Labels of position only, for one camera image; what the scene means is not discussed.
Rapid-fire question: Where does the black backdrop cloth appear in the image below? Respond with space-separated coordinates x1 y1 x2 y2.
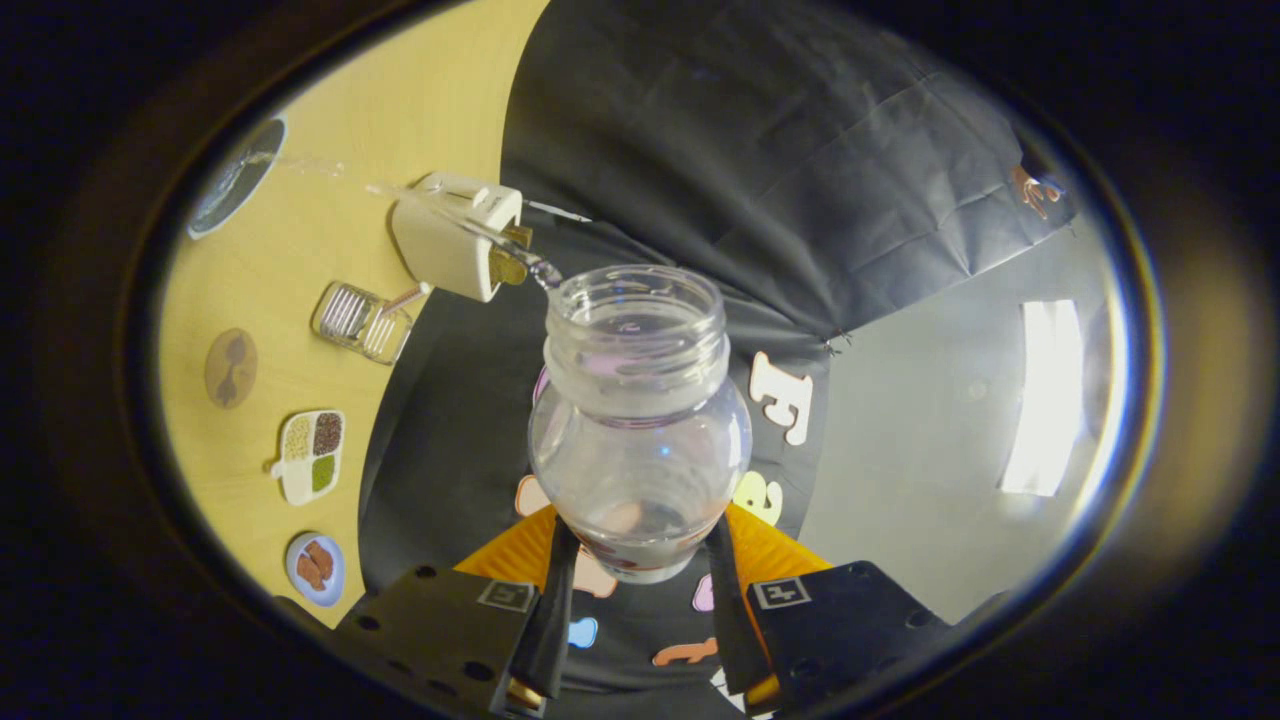
358 0 1081 720

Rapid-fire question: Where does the brown round printed coaster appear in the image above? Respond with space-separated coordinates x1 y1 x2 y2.
204 328 259 410

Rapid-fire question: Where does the small blue plate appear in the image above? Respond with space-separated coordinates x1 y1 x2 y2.
285 532 347 608

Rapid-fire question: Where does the white divided plate with grains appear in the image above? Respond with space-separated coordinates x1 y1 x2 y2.
269 410 347 507

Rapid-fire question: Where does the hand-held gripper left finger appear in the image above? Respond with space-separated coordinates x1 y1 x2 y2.
335 505 582 719

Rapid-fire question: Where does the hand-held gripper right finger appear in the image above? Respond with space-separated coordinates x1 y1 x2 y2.
704 503 952 715

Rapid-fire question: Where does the clear plastic bottle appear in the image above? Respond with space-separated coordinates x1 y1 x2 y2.
528 264 753 585

